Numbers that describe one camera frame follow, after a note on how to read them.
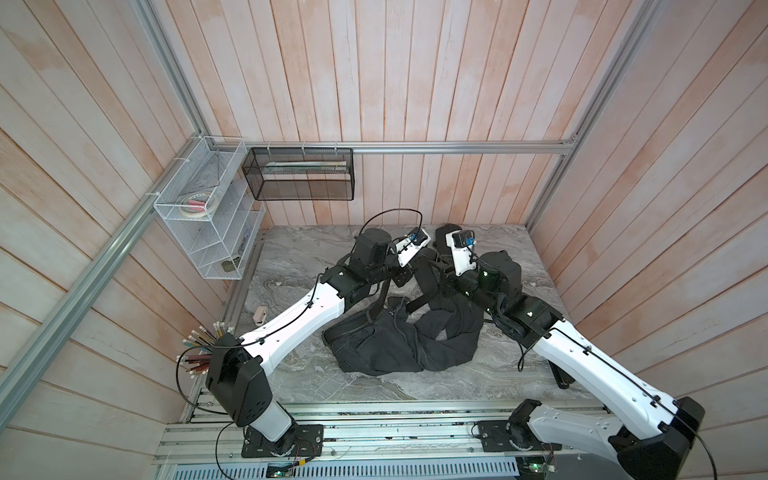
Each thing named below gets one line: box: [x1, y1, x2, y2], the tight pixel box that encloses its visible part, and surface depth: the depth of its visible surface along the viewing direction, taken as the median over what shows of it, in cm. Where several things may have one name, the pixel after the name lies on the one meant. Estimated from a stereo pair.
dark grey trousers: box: [322, 296, 484, 376], surface depth 83 cm
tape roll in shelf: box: [179, 193, 211, 218], surface depth 74 cm
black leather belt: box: [342, 279, 440, 329], surface depth 85 cm
